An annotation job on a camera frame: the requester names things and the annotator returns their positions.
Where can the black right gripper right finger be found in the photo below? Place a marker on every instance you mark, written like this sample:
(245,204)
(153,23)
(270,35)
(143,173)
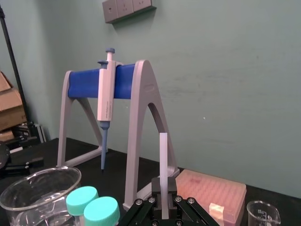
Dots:
(188,212)

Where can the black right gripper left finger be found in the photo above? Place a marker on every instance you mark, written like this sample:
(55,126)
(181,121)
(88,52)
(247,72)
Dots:
(141,212)

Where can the white stirring rod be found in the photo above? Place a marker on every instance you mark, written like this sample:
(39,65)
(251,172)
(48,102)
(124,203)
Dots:
(163,160)

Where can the pale tape piece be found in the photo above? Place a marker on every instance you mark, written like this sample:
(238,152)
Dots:
(216,209)

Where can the pink pipette tip box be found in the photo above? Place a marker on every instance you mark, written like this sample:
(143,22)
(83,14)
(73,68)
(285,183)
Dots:
(207,188)

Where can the bottle with teal screw cap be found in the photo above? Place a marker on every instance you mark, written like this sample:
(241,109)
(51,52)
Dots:
(81,197)
(101,212)

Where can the black table cloth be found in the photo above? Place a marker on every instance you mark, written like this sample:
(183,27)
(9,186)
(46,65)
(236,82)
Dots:
(113,162)

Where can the small clear glass beaker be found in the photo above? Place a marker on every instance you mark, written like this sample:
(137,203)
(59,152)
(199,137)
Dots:
(261,214)

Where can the grey pipette stand blue bar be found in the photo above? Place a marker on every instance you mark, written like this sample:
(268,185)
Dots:
(141,117)

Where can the large clear glass beaker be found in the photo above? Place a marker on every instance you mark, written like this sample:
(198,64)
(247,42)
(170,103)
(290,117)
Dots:
(35,183)

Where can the white pipette with blue tip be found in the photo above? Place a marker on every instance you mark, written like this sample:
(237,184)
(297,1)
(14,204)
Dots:
(105,94)

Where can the black metal parts stack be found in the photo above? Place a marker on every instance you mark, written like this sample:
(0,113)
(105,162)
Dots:
(33,131)

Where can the small brown cardboard box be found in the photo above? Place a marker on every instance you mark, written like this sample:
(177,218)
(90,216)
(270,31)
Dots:
(3,82)

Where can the black stand pole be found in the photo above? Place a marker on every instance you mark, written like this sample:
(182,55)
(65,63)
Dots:
(11,54)

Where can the black bracket with round plate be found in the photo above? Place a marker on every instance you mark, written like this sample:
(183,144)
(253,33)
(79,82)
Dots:
(23,164)

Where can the grey wall socket panel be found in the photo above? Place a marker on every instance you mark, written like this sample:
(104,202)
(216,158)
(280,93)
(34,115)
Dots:
(124,9)

